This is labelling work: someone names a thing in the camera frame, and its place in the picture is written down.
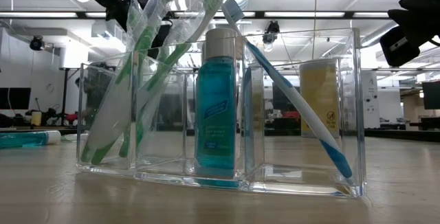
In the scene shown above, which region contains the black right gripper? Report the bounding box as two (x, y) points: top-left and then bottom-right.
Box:
(379, 0), (440, 68)

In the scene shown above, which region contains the clear acrylic organizer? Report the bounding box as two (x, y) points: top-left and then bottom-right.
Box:
(76, 27), (367, 198)

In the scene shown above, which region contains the blue white toothbrush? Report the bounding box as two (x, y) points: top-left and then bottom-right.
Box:
(221, 0), (354, 179)

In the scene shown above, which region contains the teal mouthwash bottle white cap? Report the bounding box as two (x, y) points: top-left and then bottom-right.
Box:
(194, 27), (238, 180)
(0, 130), (62, 150)

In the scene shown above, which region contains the black overhead light beam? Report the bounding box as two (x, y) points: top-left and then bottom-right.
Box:
(0, 10), (391, 21)

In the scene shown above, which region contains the black computer monitor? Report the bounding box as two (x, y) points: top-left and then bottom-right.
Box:
(271, 82), (302, 113)
(421, 80), (440, 111)

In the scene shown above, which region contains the white column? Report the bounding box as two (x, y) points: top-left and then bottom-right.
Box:
(360, 71), (381, 130)

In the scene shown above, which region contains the black ceiling spotlight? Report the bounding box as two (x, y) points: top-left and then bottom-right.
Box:
(29, 35), (45, 52)

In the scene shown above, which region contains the yellow wipes canister white lid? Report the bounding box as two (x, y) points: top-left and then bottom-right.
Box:
(298, 58), (343, 137)

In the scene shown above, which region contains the yellow container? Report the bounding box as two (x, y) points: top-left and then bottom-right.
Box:
(30, 111), (43, 127)

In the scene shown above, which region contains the black overhead camera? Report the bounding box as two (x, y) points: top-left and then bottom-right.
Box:
(261, 20), (281, 45)

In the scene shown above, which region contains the black wall screen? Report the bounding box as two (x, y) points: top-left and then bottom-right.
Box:
(0, 87), (32, 111)

